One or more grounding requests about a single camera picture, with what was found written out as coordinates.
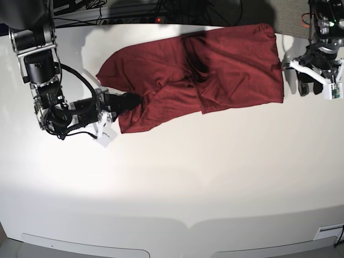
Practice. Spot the black power strip red switch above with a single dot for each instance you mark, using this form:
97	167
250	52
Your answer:
133	20

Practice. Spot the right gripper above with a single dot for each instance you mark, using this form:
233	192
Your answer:
100	111

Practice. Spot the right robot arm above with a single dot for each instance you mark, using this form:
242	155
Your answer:
32	34

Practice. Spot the white wall socket plate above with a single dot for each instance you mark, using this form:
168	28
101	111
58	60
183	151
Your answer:
327	232

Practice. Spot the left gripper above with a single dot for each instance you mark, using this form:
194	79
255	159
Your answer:
320	56

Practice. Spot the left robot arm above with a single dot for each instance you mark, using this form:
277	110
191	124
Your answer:
325	27

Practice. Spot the dark red long-sleeve shirt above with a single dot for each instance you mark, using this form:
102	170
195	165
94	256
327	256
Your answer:
204	71

